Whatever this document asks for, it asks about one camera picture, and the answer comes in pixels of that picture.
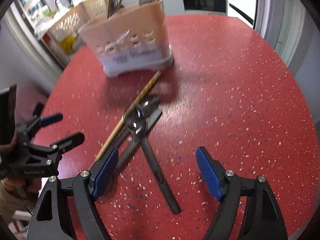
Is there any dark translucent spoon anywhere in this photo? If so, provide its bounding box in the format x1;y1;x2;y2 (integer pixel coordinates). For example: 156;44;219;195
113;94;161;173
124;105;182;215

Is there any pink utensil holder caddy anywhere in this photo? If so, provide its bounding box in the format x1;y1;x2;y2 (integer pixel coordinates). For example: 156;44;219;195
78;0;174;78

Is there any person's left hand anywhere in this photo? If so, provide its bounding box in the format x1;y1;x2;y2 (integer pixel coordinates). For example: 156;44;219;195
1;131;42;193

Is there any beige perforated storage cart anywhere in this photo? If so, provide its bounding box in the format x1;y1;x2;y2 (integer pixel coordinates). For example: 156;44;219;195
36;0;107;56

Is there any white refrigerator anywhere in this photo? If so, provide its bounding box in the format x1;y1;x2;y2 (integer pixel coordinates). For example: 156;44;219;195
227;0;257;28

